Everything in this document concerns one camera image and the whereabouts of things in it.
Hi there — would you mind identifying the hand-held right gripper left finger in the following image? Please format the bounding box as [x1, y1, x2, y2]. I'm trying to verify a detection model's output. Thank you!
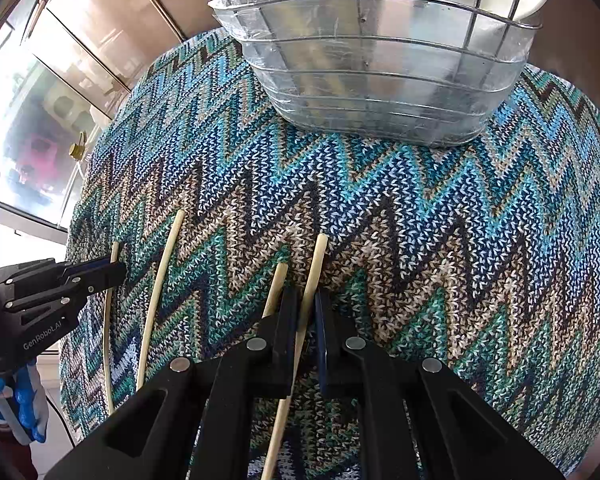
[44, 286, 301, 480]

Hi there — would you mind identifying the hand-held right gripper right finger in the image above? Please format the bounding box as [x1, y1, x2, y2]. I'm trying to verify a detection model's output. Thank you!
[314, 287, 567, 480]

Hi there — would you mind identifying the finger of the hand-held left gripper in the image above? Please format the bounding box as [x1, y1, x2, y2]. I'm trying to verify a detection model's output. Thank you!
[4, 279, 127, 314]
[0, 257, 129, 292]

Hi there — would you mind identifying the wooden chopstick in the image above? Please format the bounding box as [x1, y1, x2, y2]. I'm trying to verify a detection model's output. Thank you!
[260, 233, 330, 480]
[263, 262, 290, 321]
[135, 210, 186, 392]
[102, 241, 121, 414]

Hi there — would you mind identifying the wire utensil holder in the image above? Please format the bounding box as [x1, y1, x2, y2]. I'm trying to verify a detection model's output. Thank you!
[190, 0, 556, 149]

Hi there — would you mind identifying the person's left hand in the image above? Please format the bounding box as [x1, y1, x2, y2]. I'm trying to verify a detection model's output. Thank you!
[0, 361, 49, 444]

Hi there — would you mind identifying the glass sliding door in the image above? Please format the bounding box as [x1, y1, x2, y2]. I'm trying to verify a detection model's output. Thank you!
[0, 25, 117, 232]

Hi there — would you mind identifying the zigzag knitted cloth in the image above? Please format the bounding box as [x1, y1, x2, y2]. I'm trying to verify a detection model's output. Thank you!
[59, 27, 600, 480]

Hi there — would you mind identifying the beige plastic stool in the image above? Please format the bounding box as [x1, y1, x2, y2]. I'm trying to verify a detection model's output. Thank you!
[42, 82, 98, 131]

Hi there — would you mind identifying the black cable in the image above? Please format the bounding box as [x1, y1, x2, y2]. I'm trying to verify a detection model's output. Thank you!
[42, 392, 79, 454]

